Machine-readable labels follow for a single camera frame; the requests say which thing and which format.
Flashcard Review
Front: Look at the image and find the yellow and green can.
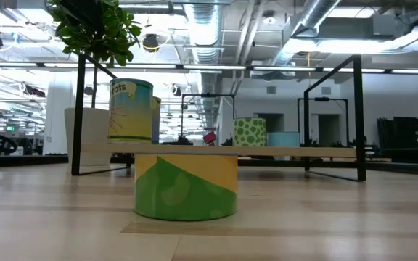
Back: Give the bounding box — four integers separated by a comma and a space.
133, 154, 239, 222

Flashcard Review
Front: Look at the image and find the red background object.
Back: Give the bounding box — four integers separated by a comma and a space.
202, 130, 217, 146

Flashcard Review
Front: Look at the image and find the green dotted short can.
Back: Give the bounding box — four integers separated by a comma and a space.
232, 117, 267, 148

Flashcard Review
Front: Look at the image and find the tall yellow and blue can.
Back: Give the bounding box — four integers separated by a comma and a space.
152, 96, 162, 145

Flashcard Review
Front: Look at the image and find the light blue short can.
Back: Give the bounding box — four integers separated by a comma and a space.
266, 131, 300, 148

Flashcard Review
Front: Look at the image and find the carrots can blue yellow label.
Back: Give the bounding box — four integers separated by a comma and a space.
107, 78, 155, 144

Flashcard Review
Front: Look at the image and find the white cylindrical plant pot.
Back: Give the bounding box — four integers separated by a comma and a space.
63, 107, 112, 167

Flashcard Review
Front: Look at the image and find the white building column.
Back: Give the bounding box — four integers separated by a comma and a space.
42, 78, 75, 156

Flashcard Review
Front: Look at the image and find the green leafy plant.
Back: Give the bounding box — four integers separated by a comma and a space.
47, 0, 143, 109

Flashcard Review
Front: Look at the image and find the black background equipment rack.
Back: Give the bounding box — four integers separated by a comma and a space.
377, 116, 418, 163

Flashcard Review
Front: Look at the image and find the black frame wooden board shelf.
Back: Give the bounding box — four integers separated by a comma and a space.
70, 54, 367, 183

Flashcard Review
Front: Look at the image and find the silver round ventilation duct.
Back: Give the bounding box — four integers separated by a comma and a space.
272, 0, 343, 66
184, 0, 224, 126

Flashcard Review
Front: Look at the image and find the black background rig frame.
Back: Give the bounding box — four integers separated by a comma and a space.
297, 96, 350, 148

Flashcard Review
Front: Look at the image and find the black aluminium table frame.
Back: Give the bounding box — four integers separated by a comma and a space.
0, 154, 418, 173

